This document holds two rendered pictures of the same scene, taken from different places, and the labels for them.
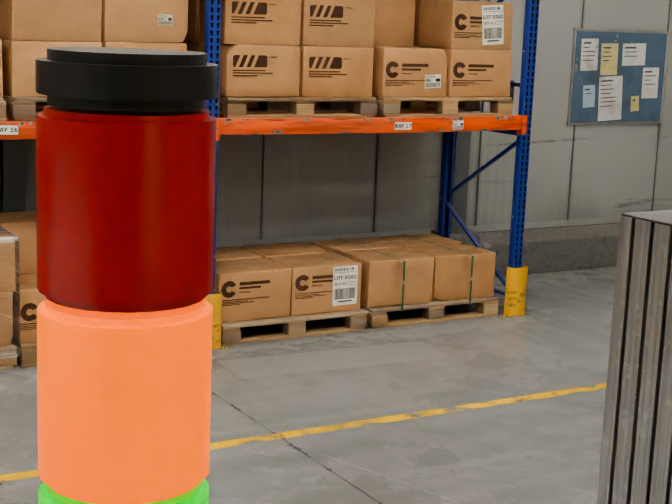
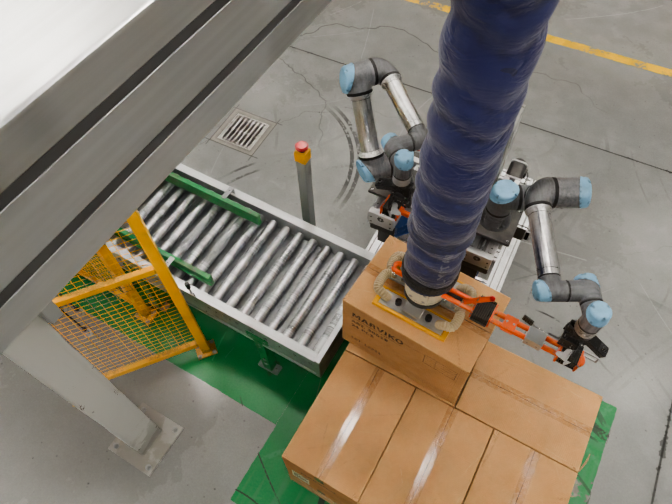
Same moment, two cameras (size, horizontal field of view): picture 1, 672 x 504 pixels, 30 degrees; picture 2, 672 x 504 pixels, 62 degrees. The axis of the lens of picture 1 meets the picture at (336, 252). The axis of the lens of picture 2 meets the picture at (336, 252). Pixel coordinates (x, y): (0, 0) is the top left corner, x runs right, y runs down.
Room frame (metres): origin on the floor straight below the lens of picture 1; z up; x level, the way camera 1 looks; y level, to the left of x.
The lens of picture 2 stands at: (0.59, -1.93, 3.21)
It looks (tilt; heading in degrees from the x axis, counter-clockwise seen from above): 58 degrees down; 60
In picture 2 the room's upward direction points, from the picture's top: 2 degrees counter-clockwise
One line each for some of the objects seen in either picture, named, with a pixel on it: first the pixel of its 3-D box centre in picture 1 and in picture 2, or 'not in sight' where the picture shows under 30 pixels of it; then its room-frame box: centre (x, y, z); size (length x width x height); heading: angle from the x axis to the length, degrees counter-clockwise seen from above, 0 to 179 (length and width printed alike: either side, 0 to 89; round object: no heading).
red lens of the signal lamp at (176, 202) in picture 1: (126, 202); not in sight; (0.35, 0.06, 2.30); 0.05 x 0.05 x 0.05
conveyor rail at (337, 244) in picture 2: not in sight; (210, 189); (1.05, 0.34, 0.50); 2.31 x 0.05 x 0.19; 118
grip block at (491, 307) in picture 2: not in sight; (483, 311); (1.58, -1.39, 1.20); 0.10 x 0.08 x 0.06; 26
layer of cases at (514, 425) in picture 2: not in sight; (439, 436); (1.37, -1.58, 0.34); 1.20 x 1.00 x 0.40; 118
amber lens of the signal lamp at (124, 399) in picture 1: (125, 388); not in sight; (0.35, 0.06, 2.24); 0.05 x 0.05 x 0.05
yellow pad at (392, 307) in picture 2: not in sight; (413, 311); (1.38, -1.21, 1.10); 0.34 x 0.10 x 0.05; 116
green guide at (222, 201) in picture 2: not in sight; (155, 163); (0.83, 0.62, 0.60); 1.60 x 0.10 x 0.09; 118
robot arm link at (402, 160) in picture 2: not in sight; (403, 164); (1.58, -0.80, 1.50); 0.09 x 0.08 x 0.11; 79
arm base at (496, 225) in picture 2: not in sight; (496, 212); (2.01, -1.00, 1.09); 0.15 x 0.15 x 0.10
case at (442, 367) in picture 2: not in sight; (421, 319); (1.47, -1.19, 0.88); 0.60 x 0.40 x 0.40; 115
